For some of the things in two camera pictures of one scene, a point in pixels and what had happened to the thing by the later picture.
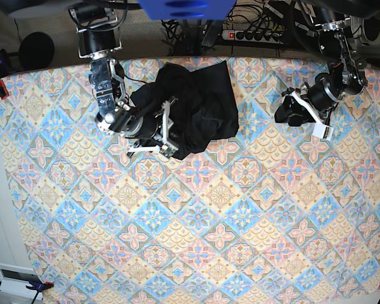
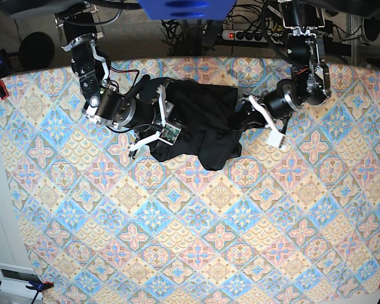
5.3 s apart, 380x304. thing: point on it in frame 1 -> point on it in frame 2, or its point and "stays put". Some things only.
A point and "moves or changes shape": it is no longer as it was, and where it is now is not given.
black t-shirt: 205,108 moves or changes shape
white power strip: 253,36 stays put
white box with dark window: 14,280 stays put
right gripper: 291,109 -> 248,114
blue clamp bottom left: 37,286 stays put
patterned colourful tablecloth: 273,215 stays put
